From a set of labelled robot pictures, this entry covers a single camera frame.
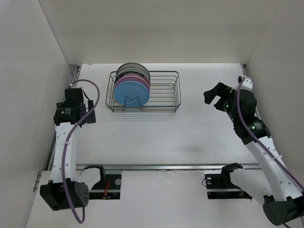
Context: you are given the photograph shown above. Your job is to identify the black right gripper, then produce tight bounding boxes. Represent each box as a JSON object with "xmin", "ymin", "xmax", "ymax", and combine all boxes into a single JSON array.
[{"xmin": 203, "ymin": 82, "xmax": 240, "ymax": 123}]

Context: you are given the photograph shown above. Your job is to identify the blue plastic plate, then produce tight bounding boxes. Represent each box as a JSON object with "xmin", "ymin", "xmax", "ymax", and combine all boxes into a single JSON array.
[{"xmin": 114, "ymin": 81, "xmax": 150, "ymax": 107}]

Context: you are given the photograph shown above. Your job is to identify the pink plastic plate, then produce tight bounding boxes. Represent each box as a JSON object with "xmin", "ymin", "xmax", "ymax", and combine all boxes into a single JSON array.
[{"xmin": 114, "ymin": 76, "xmax": 150, "ymax": 91}]

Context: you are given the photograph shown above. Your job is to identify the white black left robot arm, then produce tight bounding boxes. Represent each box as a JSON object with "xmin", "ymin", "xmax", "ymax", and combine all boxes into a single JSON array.
[{"xmin": 40, "ymin": 88, "xmax": 106, "ymax": 211}]

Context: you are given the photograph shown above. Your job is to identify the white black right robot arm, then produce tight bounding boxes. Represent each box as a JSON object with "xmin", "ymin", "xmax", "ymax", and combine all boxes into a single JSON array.
[{"xmin": 204, "ymin": 83, "xmax": 304, "ymax": 226}]

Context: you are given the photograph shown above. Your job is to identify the grey rimmed plate at back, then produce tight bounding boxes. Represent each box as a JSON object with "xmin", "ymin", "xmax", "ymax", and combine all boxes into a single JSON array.
[{"xmin": 117, "ymin": 62, "xmax": 149, "ymax": 73}]

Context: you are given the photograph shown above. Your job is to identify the white plate green patterned rim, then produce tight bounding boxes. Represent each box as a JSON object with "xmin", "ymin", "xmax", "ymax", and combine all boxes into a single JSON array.
[{"xmin": 115, "ymin": 71, "xmax": 150, "ymax": 82}]

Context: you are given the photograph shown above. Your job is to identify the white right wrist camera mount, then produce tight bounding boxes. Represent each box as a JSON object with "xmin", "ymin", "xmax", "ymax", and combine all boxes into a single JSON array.
[{"xmin": 238, "ymin": 76, "xmax": 253, "ymax": 92}]

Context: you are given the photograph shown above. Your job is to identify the aluminium front rail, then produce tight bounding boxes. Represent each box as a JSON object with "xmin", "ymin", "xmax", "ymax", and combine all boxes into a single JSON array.
[{"xmin": 47, "ymin": 162, "xmax": 262, "ymax": 171}]

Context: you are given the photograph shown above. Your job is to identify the dark wire dish rack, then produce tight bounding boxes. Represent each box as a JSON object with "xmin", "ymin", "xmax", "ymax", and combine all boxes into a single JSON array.
[{"xmin": 105, "ymin": 71, "xmax": 181, "ymax": 113}]

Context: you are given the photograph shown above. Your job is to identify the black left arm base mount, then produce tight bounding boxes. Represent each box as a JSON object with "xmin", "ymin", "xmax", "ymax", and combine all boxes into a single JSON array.
[{"xmin": 84, "ymin": 174, "xmax": 122, "ymax": 200}]

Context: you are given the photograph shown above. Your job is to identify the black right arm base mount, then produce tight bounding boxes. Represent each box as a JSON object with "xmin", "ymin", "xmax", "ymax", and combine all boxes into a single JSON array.
[{"xmin": 202, "ymin": 173, "xmax": 252, "ymax": 200}]

